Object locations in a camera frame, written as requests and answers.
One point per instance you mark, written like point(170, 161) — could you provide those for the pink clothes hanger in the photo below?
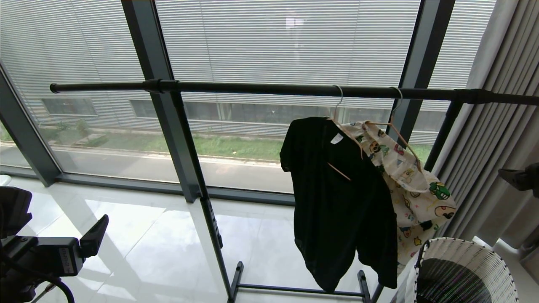
point(404, 141)
point(341, 171)

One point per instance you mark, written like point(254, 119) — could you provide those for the beige curtain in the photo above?
point(497, 105)

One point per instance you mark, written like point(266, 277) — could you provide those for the window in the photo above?
point(147, 50)

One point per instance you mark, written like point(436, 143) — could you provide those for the black clothes rack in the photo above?
point(252, 88)

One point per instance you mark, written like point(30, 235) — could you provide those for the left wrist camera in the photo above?
point(12, 210)

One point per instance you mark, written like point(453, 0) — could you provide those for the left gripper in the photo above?
point(42, 254)

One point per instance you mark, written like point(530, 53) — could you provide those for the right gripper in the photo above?
point(532, 176)

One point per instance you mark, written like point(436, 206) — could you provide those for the cream printed garment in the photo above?
point(417, 202)

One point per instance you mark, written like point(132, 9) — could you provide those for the black garment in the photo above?
point(337, 219)

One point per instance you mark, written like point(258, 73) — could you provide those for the white laundry basket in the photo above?
point(463, 252)

